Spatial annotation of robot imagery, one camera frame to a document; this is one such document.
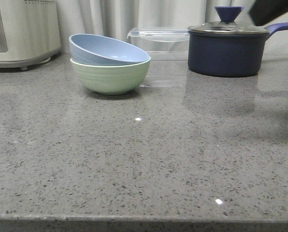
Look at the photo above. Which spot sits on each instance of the green bowl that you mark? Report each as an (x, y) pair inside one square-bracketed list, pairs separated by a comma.
[(111, 80)]

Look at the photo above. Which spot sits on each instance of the blue bowl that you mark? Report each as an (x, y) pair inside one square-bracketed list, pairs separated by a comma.
[(91, 49)]

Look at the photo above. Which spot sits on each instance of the clear plastic food container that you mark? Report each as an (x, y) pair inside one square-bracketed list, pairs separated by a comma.
[(161, 43)]

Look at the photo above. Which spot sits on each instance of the dark blue saucepan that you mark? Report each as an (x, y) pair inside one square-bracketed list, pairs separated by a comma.
[(230, 54)]

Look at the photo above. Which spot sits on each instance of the white curtain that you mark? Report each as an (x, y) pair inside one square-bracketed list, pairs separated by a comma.
[(115, 18)]

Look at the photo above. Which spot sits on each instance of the glass lid with blue knob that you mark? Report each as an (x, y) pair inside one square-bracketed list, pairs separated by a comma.
[(227, 24)]

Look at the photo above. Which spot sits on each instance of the white toaster appliance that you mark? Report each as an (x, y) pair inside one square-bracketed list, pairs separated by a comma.
[(29, 32)]

